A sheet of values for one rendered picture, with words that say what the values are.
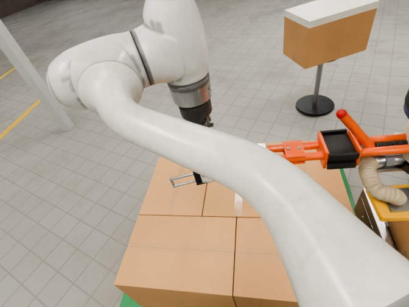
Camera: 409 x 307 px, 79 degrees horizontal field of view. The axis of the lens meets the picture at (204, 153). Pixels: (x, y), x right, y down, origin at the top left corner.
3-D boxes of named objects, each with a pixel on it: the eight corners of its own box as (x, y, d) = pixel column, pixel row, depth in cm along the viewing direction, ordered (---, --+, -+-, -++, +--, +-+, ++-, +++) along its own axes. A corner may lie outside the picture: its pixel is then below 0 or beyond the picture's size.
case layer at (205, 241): (321, 177, 194) (330, 139, 166) (360, 331, 125) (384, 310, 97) (176, 179, 220) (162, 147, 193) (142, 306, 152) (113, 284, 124)
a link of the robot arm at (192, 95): (210, 62, 54) (214, 86, 58) (170, 68, 56) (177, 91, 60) (207, 83, 48) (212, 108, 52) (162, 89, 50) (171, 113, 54)
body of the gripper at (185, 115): (208, 107, 52) (215, 139, 59) (210, 86, 58) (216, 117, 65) (174, 111, 54) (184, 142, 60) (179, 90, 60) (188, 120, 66)
